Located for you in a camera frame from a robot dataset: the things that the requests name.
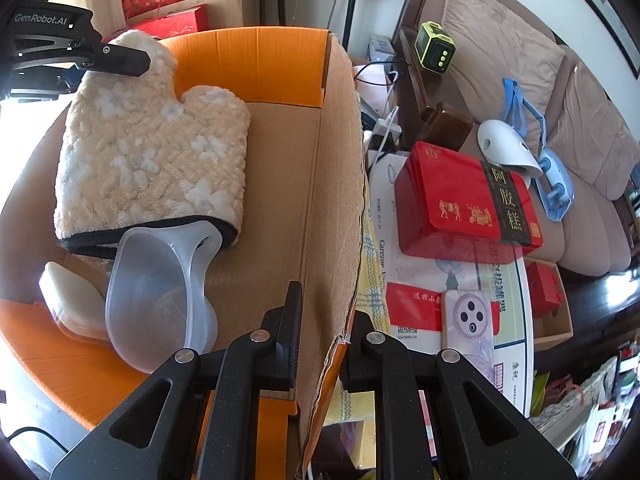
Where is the small red box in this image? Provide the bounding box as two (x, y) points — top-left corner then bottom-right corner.
(526, 260), (564, 318)

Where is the brown sofa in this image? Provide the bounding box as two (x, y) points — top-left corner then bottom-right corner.
(393, 0), (639, 276)

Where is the white fan carton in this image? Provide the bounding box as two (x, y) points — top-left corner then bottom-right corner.
(370, 154), (534, 416)

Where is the red tin box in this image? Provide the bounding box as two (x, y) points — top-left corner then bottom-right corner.
(395, 142), (544, 264)

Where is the framed wall picture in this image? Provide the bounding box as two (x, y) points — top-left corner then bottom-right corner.
(585, 0), (639, 79)

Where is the blue plastic frame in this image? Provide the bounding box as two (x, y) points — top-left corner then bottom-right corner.
(501, 78), (575, 222)

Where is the brown wooden box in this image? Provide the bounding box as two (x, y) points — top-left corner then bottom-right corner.
(416, 102), (474, 152)

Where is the clear plastic measuring cup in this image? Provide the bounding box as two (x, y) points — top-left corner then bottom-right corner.
(105, 221), (222, 374)

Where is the green black cube device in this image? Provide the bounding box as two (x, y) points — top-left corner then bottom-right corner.
(414, 21), (457, 74)

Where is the white curved plastic device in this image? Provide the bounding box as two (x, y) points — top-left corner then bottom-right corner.
(477, 119), (542, 178)

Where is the cream fluffy mitten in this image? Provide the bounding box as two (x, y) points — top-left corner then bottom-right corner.
(53, 30), (250, 259)

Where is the pink patterned smartphone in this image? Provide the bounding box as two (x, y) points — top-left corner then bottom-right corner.
(442, 289), (494, 384)

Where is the white power strip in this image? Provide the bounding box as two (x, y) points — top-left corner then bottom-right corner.
(371, 118), (402, 142)

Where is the white soap box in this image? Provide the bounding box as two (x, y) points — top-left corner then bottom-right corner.
(39, 261), (110, 344)

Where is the red Ferrero gift box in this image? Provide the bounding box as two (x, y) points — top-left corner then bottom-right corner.
(107, 6), (209, 41)

